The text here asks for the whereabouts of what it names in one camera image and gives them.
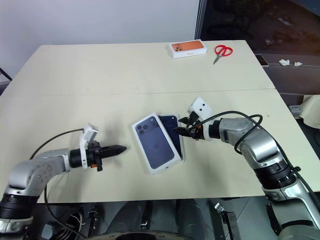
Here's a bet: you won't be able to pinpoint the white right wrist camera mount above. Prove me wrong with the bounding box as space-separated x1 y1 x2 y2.
187 96 214 141

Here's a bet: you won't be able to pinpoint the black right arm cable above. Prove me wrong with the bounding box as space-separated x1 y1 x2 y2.
199 110 320 201

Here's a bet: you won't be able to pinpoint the dark blue smartphone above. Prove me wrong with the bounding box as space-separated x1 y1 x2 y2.
159 114 183 160
156 113 186 163

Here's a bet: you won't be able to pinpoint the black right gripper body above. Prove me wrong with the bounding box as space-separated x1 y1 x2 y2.
186 110 204 142

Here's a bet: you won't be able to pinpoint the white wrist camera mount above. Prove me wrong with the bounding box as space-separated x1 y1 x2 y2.
79 123 100 170
187 96 214 141

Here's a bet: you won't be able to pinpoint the grey side desk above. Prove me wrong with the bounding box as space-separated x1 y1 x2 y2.
254 52 320 101

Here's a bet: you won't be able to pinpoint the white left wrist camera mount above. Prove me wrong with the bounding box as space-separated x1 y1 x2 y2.
79 123 100 170

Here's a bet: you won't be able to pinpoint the red handled scissors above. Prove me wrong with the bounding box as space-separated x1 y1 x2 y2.
212 44 234 66

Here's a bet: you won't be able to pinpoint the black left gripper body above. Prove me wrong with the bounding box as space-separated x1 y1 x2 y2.
86 140 104 173

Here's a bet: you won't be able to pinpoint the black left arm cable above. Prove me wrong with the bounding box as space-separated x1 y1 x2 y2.
29 127 87 240

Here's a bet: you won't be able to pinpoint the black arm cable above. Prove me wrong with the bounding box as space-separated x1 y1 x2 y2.
29 127 87 240
199 110 320 201

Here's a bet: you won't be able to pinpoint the white phone box lid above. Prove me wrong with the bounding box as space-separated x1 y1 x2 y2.
131 112 183 176

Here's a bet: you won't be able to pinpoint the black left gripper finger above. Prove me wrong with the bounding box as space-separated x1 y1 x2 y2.
100 148 128 158
100 144 128 152

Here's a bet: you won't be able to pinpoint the black metal bracket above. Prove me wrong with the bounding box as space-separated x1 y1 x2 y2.
214 201 239 240

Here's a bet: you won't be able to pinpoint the grey window frame post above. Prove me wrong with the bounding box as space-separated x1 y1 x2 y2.
194 0 208 41

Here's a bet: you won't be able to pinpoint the white box with orange phone print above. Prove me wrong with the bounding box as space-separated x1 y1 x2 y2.
167 39 208 60

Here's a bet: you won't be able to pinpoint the smartphone with pale case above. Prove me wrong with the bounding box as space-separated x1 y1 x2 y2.
255 53 270 68

